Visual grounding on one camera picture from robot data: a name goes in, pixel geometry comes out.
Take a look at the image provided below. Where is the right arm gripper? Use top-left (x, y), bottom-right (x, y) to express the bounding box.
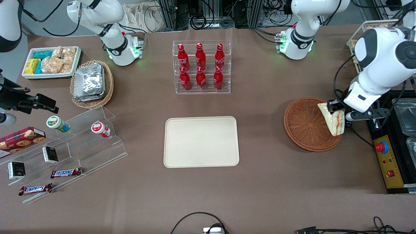
top-left (0, 70), bottom-right (59, 125)

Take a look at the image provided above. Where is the clear acrylic bottle rack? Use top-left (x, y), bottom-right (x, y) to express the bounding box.
top-left (172, 40), bottom-right (232, 95)

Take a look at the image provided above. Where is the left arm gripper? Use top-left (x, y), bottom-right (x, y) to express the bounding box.
top-left (327, 99), bottom-right (390, 122)

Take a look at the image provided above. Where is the silver foil container stack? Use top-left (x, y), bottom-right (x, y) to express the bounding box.
top-left (73, 63), bottom-right (106, 102)

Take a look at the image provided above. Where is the brown Snickers bar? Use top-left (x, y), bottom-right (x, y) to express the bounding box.
top-left (50, 167), bottom-right (83, 179)
top-left (18, 183), bottom-right (53, 196)

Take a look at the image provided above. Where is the black sealing machine yellow panel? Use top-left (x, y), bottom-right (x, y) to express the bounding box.
top-left (367, 90), bottom-right (416, 194)

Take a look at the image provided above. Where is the white wire basket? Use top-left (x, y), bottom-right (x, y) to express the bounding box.
top-left (346, 19), bottom-right (405, 75)

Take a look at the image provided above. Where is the red cookie box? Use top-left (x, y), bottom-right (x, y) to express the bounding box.
top-left (0, 126), bottom-right (46, 154)

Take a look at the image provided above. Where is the red cola bottle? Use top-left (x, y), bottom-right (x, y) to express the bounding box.
top-left (213, 66), bottom-right (224, 91)
top-left (179, 67), bottom-right (191, 91)
top-left (196, 66), bottom-right (207, 90)
top-left (177, 44), bottom-right (190, 71)
top-left (214, 43), bottom-right (226, 69)
top-left (195, 43), bottom-right (206, 70)

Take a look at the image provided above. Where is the black cable with connector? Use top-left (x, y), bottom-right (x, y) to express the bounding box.
top-left (294, 216), bottom-right (416, 234)

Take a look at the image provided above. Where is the oval brown wicker basket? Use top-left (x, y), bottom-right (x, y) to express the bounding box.
top-left (70, 60), bottom-right (114, 110)

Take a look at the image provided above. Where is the green lid white cup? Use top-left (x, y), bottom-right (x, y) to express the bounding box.
top-left (46, 115), bottom-right (71, 133)

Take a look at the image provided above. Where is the clear acrylic stepped display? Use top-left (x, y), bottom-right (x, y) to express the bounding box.
top-left (0, 105), bottom-right (129, 204)

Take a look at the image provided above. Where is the plastic triangle sandwich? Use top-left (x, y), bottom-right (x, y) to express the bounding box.
top-left (318, 102), bottom-right (345, 137)

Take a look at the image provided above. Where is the yellow snack pack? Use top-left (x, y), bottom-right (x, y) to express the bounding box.
top-left (25, 58), bottom-right (41, 75)

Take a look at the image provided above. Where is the small black box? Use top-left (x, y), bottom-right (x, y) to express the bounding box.
top-left (7, 161), bottom-right (26, 180)
top-left (42, 146), bottom-right (59, 164)

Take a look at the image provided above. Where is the white rectangular snack bin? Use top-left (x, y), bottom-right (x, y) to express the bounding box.
top-left (21, 46), bottom-right (82, 80)

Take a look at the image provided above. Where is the round brown wicker basket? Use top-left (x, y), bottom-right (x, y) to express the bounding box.
top-left (283, 97), bottom-right (343, 152)

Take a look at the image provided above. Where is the red lid white cup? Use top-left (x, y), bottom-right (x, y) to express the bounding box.
top-left (91, 121), bottom-right (111, 138)

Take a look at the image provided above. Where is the clear plastic food container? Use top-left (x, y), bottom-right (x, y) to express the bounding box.
top-left (391, 97), bottom-right (416, 137)
top-left (406, 136), bottom-right (416, 160)

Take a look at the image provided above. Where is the aluminium frame post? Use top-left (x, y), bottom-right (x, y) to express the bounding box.
top-left (158, 0), bottom-right (177, 31)
top-left (249, 0), bottom-right (262, 28)

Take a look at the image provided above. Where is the cream plastic serving tray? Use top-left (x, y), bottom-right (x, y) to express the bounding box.
top-left (163, 116), bottom-right (240, 168)

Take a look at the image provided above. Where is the black coiled cable bundle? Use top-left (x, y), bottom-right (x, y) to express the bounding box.
top-left (189, 0), bottom-right (235, 30)

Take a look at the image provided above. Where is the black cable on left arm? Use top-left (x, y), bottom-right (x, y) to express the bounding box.
top-left (333, 54), bottom-right (358, 104)

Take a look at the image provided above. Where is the black looped cable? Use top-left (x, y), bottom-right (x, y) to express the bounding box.
top-left (170, 212), bottom-right (230, 234)

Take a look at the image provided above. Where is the white cloth bag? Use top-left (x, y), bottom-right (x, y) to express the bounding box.
top-left (123, 3), bottom-right (163, 33)

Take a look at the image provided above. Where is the black power cable with plug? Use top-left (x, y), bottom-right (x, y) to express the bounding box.
top-left (345, 121), bottom-right (375, 148)

